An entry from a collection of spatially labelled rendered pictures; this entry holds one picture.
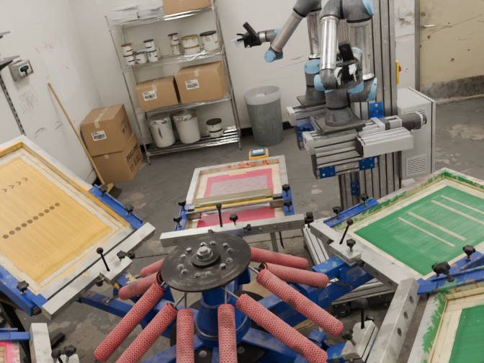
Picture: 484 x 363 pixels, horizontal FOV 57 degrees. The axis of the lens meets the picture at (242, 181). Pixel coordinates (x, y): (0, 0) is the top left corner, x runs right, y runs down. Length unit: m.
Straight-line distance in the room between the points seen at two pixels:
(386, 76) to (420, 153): 0.53
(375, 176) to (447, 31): 3.64
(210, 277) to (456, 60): 5.39
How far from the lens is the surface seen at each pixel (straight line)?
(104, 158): 5.53
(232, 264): 1.41
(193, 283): 1.38
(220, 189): 2.65
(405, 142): 2.49
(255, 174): 2.74
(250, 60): 5.81
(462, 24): 6.31
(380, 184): 2.91
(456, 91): 6.50
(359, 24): 2.32
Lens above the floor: 2.14
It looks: 26 degrees down
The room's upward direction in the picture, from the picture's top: 11 degrees counter-clockwise
